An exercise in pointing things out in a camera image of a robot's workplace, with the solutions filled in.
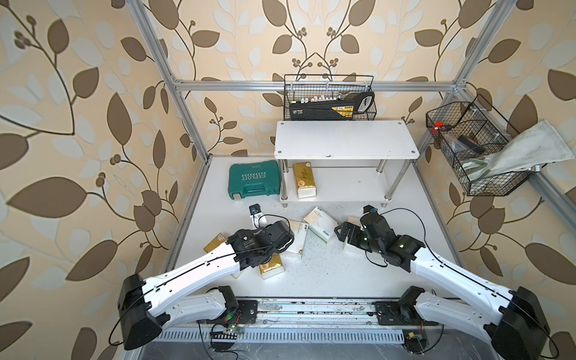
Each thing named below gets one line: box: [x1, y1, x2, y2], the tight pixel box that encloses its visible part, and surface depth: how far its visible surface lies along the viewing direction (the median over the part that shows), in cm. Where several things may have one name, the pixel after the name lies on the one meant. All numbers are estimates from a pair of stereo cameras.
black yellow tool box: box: [288, 91, 376, 121], surface depth 84 cm
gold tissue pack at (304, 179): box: [292, 161, 318, 199], surface depth 97 cm
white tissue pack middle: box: [303, 206, 339, 244], surface depth 93 cm
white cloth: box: [461, 119, 575, 180], surface depth 62 cm
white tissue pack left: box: [285, 219, 309, 255], surface depth 90 cm
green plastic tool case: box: [228, 160, 281, 200], surface depth 107 cm
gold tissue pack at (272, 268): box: [259, 252, 285, 279], surface depth 80 cm
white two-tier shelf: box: [273, 120, 420, 208], surface depth 84 cm
